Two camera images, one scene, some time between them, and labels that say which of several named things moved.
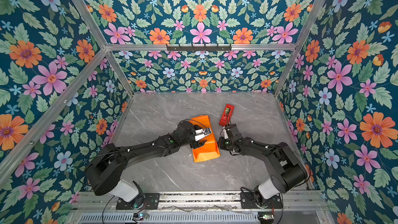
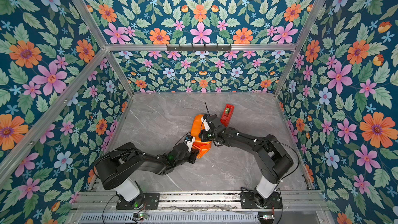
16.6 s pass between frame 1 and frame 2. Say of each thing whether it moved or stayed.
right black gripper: moved
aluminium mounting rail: stayed
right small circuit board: stayed
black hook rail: stayed
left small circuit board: stayed
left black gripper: moved
